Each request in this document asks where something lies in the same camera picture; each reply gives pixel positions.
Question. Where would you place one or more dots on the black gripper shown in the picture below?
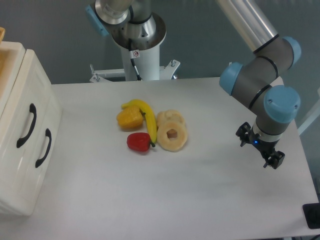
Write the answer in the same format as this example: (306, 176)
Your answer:
(272, 157)

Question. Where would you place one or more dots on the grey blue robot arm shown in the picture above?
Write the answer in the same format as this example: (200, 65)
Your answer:
(251, 85)

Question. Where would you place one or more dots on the white drawer cabinet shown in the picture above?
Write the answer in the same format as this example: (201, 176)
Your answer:
(11, 56)

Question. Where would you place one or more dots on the black device at corner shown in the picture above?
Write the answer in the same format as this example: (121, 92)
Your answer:
(312, 215)

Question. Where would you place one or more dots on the beige bread roll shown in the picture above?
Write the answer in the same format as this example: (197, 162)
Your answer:
(169, 115)

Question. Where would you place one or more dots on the yellow banana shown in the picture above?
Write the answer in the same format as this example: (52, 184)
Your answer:
(149, 116)

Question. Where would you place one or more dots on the red bell pepper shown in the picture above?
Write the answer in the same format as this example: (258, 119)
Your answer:
(140, 142)

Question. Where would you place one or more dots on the yellow bell pepper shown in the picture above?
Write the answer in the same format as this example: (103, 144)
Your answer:
(130, 117)

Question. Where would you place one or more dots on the white table frame bracket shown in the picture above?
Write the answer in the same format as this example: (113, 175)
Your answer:
(135, 72)

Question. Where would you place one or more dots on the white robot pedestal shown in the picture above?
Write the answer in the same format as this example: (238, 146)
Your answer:
(141, 41)

